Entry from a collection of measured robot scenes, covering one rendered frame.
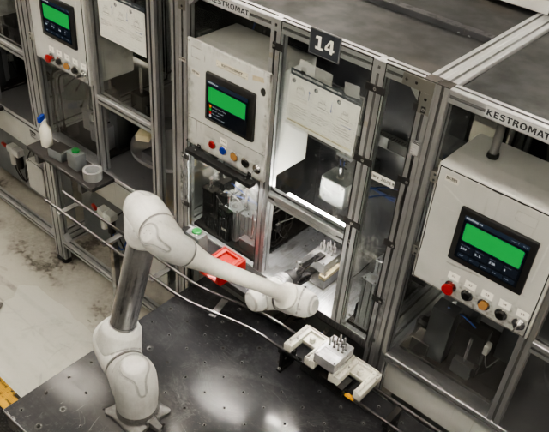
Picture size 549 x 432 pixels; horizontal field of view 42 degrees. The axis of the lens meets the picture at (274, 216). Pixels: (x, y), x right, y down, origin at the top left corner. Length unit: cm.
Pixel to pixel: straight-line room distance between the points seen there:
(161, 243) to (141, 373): 54
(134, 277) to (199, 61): 85
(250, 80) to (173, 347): 116
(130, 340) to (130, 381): 18
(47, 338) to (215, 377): 140
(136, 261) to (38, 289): 191
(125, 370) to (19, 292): 185
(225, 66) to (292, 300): 89
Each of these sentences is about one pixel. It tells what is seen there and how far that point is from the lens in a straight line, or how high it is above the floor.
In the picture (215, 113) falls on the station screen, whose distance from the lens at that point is 274.
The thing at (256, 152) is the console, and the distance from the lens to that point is 269.
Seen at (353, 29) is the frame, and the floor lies 201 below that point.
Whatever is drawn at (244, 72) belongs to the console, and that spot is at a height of 179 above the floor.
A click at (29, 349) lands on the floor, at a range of 404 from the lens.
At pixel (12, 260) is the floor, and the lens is 459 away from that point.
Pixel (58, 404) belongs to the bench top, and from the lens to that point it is 290.
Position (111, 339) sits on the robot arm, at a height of 95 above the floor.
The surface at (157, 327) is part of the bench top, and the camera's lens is 311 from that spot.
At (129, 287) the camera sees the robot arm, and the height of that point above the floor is 117.
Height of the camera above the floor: 293
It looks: 37 degrees down
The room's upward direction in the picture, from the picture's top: 5 degrees clockwise
